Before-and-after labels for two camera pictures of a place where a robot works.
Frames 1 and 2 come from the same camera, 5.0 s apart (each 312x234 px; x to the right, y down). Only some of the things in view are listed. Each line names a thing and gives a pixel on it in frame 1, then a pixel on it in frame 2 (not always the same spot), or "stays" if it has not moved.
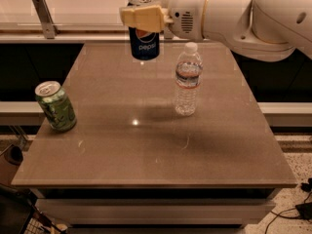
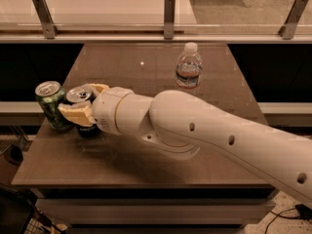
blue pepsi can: [143, 45] to [79, 95]
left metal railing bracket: [44, 16] stays
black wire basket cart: [19, 214] stays
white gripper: [185, 14] to [104, 109]
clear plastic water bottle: [188, 75] stays
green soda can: [56, 105] stays
